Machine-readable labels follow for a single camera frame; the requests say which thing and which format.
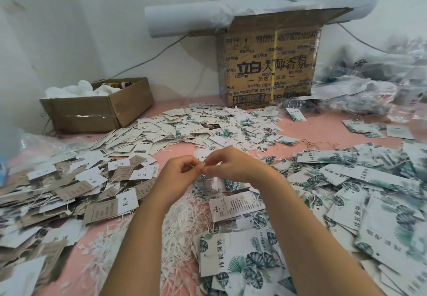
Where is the pile of green leaf tags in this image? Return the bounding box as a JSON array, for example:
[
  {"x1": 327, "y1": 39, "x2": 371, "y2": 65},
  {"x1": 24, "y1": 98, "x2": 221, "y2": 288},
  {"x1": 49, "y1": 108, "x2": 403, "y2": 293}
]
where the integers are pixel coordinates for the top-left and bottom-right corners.
[{"x1": 193, "y1": 139, "x2": 427, "y2": 296}]

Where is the person's left hand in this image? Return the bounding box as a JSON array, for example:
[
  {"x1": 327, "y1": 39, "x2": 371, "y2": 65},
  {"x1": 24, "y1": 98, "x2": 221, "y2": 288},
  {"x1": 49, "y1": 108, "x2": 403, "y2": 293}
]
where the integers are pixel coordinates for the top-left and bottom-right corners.
[{"x1": 148, "y1": 155, "x2": 204, "y2": 210}]

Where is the person's left forearm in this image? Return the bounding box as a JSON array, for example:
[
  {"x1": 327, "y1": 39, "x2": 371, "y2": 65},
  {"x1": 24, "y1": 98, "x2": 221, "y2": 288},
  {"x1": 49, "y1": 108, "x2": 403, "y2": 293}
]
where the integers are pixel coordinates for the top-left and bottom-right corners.
[{"x1": 100, "y1": 199, "x2": 181, "y2": 296}]

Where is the large printed cardboard box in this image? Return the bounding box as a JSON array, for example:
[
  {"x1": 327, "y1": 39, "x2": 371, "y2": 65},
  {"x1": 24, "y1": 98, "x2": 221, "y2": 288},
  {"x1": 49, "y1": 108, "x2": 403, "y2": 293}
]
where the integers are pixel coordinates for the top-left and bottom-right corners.
[{"x1": 215, "y1": 7, "x2": 353, "y2": 110}]

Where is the clear plastic bag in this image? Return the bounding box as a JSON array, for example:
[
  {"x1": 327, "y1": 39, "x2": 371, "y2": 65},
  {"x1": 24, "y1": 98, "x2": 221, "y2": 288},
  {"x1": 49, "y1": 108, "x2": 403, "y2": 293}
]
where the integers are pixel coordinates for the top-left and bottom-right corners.
[{"x1": 16, "y1": 129, "x2": 71, "y2": 163}]

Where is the pile of white strings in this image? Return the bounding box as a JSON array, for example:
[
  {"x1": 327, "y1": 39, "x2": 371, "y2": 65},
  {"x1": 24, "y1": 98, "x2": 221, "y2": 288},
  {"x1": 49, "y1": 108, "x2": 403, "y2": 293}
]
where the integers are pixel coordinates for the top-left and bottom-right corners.
[{"x1": 80, "y1": 192, "x2": 214, "y2": 296}]

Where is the heap of small tags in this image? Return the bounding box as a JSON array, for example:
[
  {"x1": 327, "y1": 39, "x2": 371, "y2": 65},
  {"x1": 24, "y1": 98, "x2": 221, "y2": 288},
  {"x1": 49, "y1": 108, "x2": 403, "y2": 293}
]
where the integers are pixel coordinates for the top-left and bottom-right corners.
[{"x1": 83, "y1": 104, "x2": 301, "y2": 156}]

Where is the person's right hand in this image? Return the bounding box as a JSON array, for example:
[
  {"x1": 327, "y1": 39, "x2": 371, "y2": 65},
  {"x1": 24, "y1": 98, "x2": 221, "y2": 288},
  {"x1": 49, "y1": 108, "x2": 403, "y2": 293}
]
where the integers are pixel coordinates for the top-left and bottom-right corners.
[{"x1": 200, "y1": 146, "x2": 281, "y2": 190}]

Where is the small open cardboard box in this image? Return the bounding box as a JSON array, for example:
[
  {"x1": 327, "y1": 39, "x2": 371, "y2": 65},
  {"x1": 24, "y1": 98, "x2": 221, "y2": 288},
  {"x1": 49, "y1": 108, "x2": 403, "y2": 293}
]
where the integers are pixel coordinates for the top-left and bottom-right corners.
[{"x1": 40, "y1": 77, "x2": 155, "y2": 134}]

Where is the person's right forearm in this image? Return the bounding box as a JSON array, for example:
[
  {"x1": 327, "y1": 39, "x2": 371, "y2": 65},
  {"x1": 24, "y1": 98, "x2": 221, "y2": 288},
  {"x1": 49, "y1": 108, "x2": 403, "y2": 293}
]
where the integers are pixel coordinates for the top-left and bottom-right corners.
[{"x1": 257, "y1": 172, "x2": 384, "y2": 296}]

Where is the white crumpled material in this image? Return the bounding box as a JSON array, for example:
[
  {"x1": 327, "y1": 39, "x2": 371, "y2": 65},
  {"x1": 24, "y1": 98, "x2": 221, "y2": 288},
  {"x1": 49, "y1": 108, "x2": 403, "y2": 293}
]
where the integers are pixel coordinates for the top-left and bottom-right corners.
[{"x1": 44, "y1": 80, "x2": 122, "y2": 99}]

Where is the pile of brown white tags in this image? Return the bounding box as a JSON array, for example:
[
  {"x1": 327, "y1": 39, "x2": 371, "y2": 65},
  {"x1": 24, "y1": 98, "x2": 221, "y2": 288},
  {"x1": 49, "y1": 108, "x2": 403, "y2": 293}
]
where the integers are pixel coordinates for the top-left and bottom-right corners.
[{"x1": 0, "y1": 147, "x2": 161, "y2": 296}]

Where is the heap of clear plastic bags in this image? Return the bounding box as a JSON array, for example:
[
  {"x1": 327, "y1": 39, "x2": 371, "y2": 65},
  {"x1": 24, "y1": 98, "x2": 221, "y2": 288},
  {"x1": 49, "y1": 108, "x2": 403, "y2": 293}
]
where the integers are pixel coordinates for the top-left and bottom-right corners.
[{"x1": 310, "y1": 36, "x2": 427, "y2": 123}]

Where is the blue tissue pack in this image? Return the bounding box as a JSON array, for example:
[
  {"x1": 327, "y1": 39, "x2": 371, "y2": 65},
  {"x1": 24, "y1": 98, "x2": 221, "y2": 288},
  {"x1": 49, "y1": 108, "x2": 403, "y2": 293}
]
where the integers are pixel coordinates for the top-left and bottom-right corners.
[{"x1": 0, "y1": 156, "x2": 9, "y2": 187}]

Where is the black cable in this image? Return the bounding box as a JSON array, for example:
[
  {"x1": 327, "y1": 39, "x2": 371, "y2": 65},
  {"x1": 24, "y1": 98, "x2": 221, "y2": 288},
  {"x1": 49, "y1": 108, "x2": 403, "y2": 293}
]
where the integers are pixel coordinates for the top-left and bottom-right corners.
[{"x1": 107, "y1": 34, "x2": 189, "y2": 80}]

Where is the white roll in plastic wrap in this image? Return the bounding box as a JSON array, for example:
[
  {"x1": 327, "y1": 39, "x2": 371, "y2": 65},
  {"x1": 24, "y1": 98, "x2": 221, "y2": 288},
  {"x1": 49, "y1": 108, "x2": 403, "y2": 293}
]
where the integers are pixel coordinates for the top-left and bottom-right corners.
[{"x1": 145, "y1": 0, "x2": 379, "y2": 39}]

